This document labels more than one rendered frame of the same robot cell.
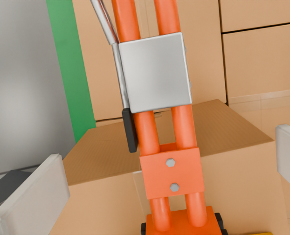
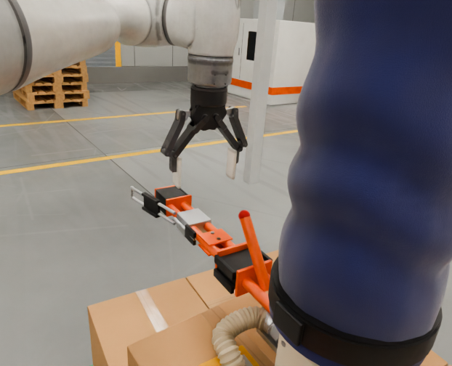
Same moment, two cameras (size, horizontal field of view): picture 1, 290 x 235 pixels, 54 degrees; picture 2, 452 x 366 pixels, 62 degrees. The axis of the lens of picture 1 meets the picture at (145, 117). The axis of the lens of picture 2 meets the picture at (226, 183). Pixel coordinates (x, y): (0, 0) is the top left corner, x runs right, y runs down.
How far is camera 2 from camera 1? 85 cm
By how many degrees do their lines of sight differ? 80
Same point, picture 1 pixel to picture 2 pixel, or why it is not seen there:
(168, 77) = (198, 216)
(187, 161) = (219, 232)
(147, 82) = (191, 217)
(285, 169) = (230, 173)
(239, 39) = not seen: hidden behind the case
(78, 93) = not seen: outside the picture
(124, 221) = (207, 344)
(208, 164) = (245, 297)
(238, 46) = not seen: hidden behind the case
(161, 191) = (214, 241)
